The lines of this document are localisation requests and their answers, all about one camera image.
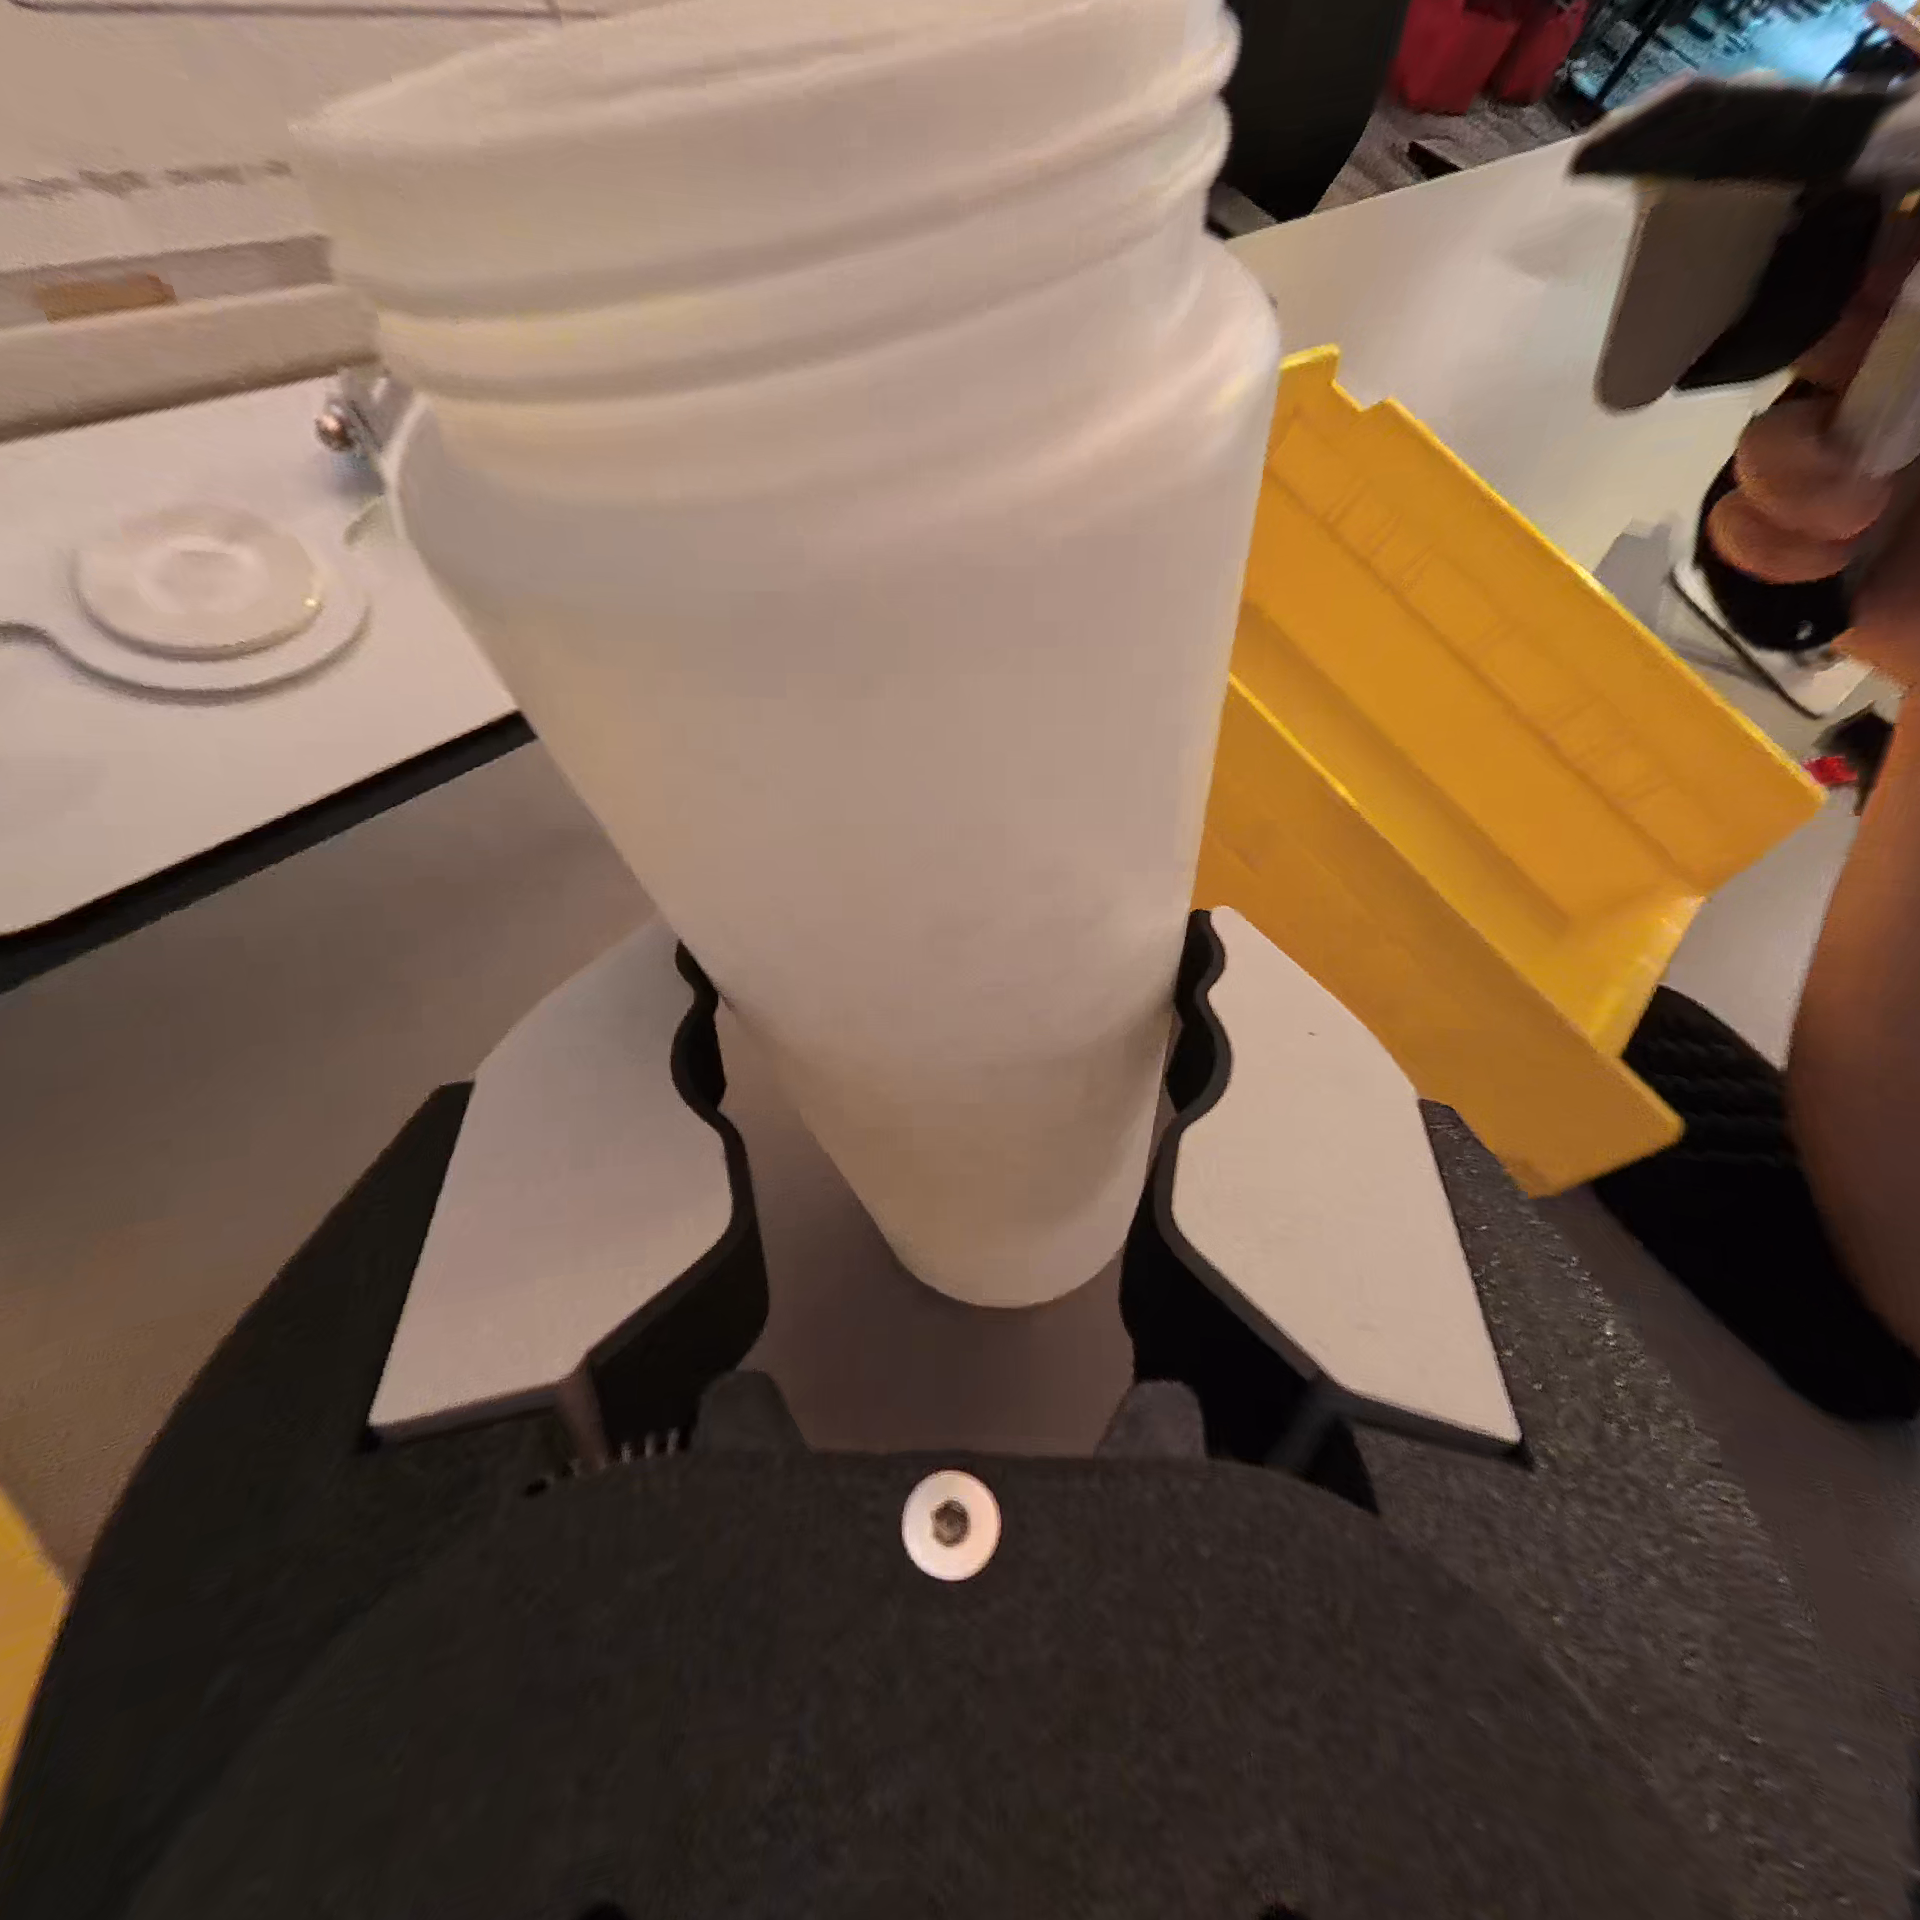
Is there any silver metal stand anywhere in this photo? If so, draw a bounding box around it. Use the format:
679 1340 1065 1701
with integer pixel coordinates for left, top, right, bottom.
1670 556 1883 722

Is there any red container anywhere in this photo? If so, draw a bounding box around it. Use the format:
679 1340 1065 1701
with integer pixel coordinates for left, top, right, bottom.
1389 0 1491 110
1493 0 1593 105

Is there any white plastic bottle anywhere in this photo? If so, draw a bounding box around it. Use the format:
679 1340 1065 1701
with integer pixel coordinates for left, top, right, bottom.
294 0 1286 1309

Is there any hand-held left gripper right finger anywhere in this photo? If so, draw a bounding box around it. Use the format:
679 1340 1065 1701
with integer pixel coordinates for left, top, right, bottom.
1122 904 1527 1466

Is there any person's right forearm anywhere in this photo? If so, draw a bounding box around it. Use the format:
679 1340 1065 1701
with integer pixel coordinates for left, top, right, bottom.
1783 593 1920 1328

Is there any white stand base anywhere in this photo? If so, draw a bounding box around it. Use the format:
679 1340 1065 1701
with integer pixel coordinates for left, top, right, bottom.
0 376 530 939

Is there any black office chair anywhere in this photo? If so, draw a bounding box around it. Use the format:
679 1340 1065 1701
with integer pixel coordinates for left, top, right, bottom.
1216 0 1413 227

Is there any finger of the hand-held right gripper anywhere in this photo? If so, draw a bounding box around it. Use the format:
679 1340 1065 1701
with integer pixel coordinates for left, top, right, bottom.
1593 176 1802 416

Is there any metal stand bracket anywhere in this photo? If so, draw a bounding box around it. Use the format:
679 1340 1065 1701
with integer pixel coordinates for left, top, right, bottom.
311 363 415 460

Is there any black round mat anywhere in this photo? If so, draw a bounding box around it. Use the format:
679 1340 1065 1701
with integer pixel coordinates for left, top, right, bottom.
1591 984 1920 1419

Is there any round white disc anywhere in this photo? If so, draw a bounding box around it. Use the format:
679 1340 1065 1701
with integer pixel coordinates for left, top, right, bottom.
71 502 328 664

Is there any yellow plastic bin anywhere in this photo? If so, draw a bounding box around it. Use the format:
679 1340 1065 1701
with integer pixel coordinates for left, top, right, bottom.
0 1486 74 1801
1199 345 1835 1203

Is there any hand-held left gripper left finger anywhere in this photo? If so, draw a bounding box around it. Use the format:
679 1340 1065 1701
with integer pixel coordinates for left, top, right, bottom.
369 918 776 1454

